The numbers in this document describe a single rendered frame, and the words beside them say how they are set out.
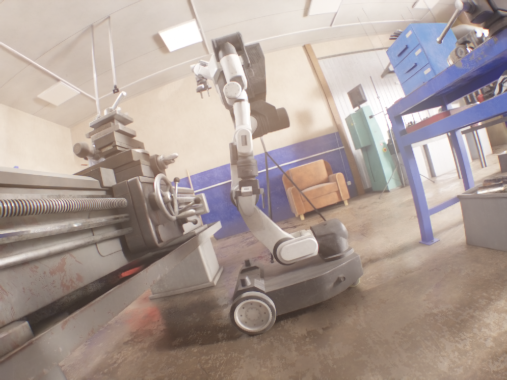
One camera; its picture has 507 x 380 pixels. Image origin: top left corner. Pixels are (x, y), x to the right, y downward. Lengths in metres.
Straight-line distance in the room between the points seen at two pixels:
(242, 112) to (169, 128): 4.37
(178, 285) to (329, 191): 2.96
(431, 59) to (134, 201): 1.61
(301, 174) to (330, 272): 3.53
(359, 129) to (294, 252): 3.58
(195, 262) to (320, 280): 1.20
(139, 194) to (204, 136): 4.22
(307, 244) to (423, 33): 1.33
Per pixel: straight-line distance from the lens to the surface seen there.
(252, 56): 1.43
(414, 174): 1.65
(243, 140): 1.08
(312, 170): 4.66
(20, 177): 0.79
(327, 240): 1.32
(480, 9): 0.97
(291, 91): 5.44
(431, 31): 1.74
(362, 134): 4.63
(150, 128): 5.62
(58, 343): 0.56
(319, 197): 4.33
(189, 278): 2.19
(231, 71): 1.21
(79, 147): 1.47
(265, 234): 1.29
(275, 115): 1.33
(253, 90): 1.35
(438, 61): 1.62
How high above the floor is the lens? 0.59
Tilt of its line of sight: 2 degrees up
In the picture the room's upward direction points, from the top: 17 degrees counter-clockwise
